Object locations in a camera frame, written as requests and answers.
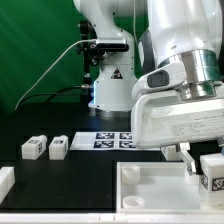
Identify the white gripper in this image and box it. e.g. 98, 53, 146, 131
131, 85, 224, 176

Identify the white square tabletop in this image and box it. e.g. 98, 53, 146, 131
116, 162, 224, 215

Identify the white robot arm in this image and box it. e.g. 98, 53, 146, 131
73, 0, 224, 174

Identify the white marker sheet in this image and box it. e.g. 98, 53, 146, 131
69, 131, 161, 152

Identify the white obstacle piece left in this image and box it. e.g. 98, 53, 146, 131
0, 167, 15, 204

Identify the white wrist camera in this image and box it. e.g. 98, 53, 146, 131
132, 61, 187, 100

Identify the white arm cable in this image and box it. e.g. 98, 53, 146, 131
132, 0, 138, 43

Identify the black camera stand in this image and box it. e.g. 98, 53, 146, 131
77, 20, 101, 103

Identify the silver mounted camera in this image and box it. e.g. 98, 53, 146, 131
96, 38, 129, 52

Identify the white front rail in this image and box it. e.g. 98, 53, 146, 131
0, 214, 224, 224

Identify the black cable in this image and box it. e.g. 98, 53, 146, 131
19, 84, 95, 107

